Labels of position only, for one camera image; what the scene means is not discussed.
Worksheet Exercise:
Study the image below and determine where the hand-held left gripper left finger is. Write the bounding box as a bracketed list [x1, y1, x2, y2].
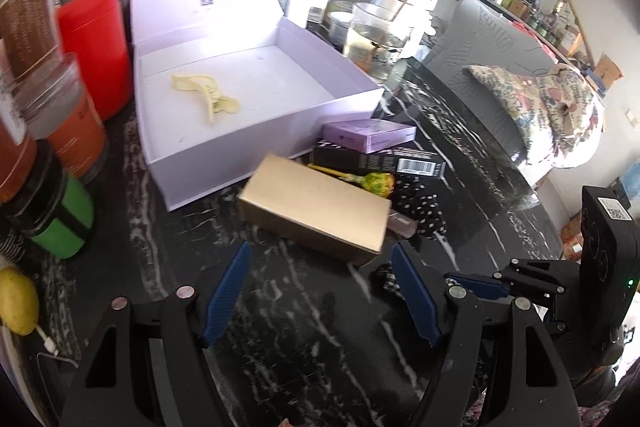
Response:
[60, 239, 253, 427]

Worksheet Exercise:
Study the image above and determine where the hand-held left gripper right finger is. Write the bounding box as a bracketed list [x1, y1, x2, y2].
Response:
[391, 239, 583, 427]

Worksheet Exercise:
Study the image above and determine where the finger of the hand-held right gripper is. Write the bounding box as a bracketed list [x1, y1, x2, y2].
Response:
[444, 271, 568, 337]
[492, 258, 582, 297]

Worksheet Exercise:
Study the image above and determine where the black white checked scrunchie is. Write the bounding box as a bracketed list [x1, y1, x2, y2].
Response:
[370, 262, 403, 300]

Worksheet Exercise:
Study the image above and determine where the black polka dot scrunchie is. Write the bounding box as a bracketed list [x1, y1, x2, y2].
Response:
[392, 177, 451, 240]

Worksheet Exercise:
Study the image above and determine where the long black lip gloss box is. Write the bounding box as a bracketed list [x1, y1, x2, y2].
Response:
[311, 144, 447, 180]

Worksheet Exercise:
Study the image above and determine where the white gift box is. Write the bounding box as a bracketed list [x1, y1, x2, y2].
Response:
[127, 0, 386, 212]

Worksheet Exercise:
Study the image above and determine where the yellow green lollipop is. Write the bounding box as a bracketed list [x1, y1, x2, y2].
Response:
[306, 163, 396, 196]

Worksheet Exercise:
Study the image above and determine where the gold cardboard box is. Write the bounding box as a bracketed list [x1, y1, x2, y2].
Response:
[237, 153, 393, 267]

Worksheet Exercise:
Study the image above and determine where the floral cushion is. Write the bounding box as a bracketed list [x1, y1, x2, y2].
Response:
[465, 63, 601, 170]

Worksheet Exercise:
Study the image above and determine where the purple cardboard box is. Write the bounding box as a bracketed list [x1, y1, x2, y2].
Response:
[321, 119, 417, 154]

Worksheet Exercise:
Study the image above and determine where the green and black jar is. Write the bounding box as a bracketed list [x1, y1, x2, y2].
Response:
[2, 139, 96, 260]

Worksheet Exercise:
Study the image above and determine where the yellow lemon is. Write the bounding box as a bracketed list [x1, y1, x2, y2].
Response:
[0, 267, 40, 337]

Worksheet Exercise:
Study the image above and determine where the cream hair claw clip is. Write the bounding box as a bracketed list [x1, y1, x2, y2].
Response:
[171, 73, 242, 126]

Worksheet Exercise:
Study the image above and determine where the orange jar with clear lid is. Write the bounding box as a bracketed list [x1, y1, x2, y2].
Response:
[22, 53, 110, 185]

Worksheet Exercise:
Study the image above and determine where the glass cup with liquid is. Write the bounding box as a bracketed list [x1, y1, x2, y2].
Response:
[342, 2, 416, 82]

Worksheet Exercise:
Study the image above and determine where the row of jars on shelf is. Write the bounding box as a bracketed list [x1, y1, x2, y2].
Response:
[480, 0, 586, 52]

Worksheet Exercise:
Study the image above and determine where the red canister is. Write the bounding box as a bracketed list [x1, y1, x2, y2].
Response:
[57, 0, 135, 122]

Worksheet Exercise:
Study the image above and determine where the clear jar with brown label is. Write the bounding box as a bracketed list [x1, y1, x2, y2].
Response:
[0, 0, 66, 80]

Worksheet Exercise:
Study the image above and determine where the white cable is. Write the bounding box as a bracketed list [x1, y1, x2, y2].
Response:
[32, 324, 81, 368]

